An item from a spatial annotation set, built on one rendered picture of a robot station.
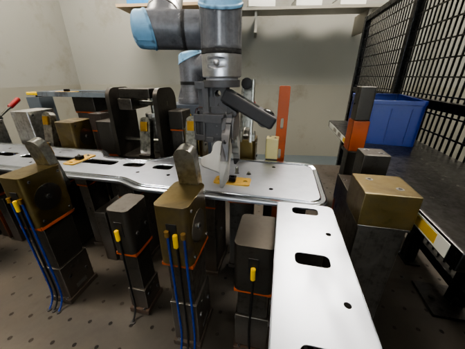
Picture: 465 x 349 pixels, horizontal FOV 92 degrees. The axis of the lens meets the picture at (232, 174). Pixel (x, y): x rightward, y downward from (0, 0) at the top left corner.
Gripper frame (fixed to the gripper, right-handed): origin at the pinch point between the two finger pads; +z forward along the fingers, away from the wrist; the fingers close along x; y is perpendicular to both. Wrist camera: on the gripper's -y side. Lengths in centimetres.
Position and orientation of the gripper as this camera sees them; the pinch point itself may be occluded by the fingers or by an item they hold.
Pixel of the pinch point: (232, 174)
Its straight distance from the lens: 51.4
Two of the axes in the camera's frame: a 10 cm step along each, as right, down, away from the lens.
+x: -2.1, 3.9, -8.9
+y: -9.8, -0.8, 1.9
